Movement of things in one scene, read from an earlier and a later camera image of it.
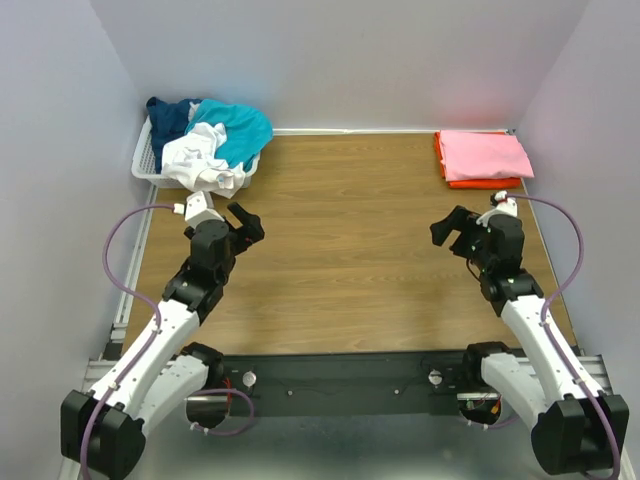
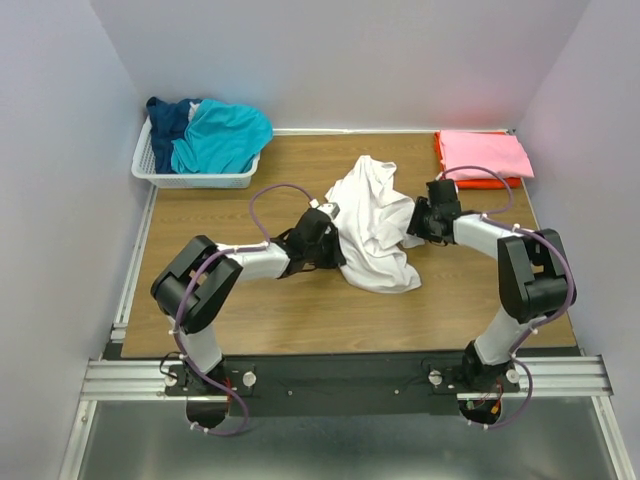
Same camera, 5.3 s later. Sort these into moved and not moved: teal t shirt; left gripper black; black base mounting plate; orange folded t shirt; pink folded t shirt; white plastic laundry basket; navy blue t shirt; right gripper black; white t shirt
Moved: left gripper black; white t shirt; right gripper black
Not moved: teal t shirt; navy blue t shirt; black base mounting plate; orange folded t shirt; pink folded t shirt; white plastic laundry basket
